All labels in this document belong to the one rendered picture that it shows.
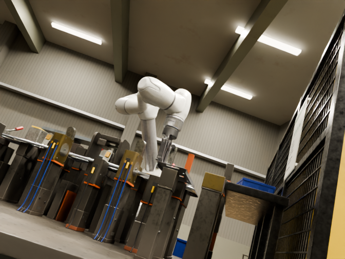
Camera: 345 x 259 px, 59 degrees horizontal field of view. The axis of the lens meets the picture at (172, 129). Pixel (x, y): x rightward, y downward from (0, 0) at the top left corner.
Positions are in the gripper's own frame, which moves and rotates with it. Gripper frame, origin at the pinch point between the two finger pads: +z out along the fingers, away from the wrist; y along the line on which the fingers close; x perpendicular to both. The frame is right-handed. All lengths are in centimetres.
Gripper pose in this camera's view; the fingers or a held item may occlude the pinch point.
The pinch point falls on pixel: (158, 169)
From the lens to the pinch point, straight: 142.7
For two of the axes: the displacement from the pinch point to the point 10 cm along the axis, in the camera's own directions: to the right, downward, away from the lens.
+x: 9.4, 2.2, -2.6
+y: -1.6, -3.8, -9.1
